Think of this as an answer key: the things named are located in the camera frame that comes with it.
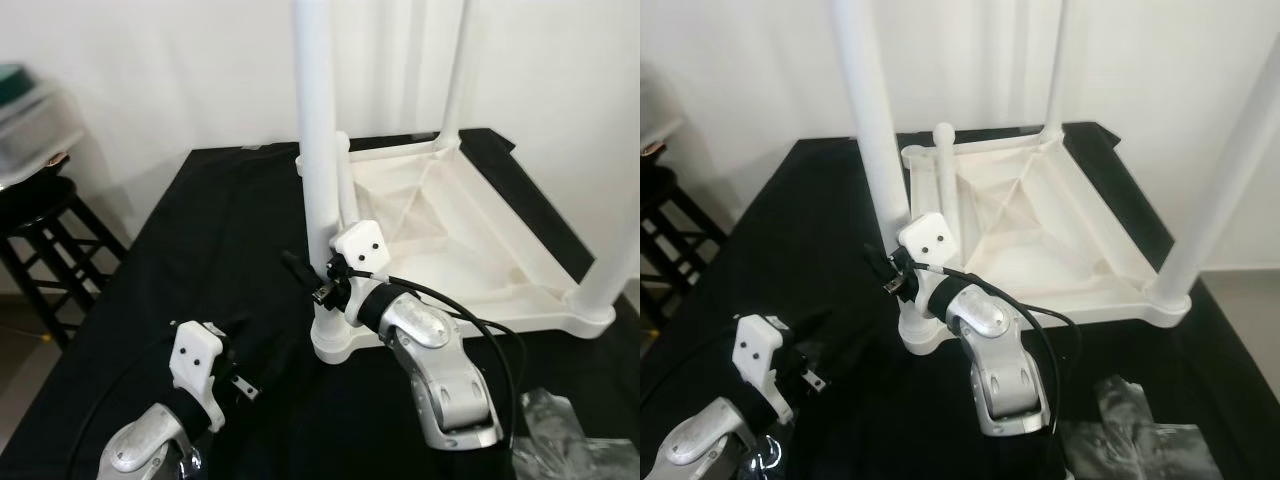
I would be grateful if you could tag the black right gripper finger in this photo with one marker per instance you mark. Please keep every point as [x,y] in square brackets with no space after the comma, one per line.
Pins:
[298,268]
[880,263]

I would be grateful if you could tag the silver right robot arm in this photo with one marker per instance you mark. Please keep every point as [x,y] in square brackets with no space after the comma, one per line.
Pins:
[440,370]
[1000,360]

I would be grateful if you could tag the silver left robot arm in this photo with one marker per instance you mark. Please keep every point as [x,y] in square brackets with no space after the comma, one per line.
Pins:
[150,445]
[710,450]

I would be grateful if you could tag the black tablecloth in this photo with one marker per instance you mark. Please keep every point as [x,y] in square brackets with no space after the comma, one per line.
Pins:
[150,260]
[760,260]

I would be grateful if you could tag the white plastic table top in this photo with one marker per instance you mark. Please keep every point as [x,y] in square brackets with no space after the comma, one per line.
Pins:
[1050,240]
[470,250]

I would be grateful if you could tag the black wooden stool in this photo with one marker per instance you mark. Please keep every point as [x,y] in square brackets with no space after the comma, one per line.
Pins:
[50,230]
[675,230]

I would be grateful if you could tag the grey plastic storage container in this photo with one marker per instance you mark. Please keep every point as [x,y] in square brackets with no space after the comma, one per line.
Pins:
[658,135]
[35,125]

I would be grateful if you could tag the large clear tape patch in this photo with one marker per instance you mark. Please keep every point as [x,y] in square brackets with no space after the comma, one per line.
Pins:
[560,440]
[1140,435]

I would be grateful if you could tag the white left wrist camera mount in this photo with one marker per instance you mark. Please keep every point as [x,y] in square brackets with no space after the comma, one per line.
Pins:
[760,358]
[195,365]

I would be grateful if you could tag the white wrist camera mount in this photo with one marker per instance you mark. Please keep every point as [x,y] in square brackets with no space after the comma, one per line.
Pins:
[195,365]
[360,245]
[927,238]
[760,358]

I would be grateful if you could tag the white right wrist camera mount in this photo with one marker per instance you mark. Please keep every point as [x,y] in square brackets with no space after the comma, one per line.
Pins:
[927,238]
[360,245]

